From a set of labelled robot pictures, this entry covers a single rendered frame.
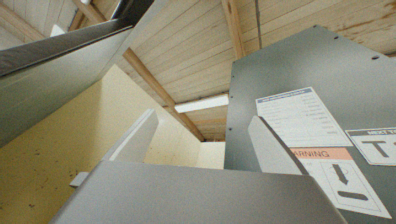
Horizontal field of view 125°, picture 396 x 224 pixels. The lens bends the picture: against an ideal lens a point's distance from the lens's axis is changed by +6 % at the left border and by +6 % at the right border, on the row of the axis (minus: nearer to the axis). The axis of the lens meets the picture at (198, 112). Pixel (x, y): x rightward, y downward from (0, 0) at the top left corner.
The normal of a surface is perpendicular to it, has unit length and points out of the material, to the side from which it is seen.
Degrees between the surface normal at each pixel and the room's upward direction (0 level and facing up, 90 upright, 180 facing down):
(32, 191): 90
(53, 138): 90
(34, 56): 90
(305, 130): 90
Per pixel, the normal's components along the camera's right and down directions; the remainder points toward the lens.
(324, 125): -0.53, -0.64
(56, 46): 0.81, -0.19
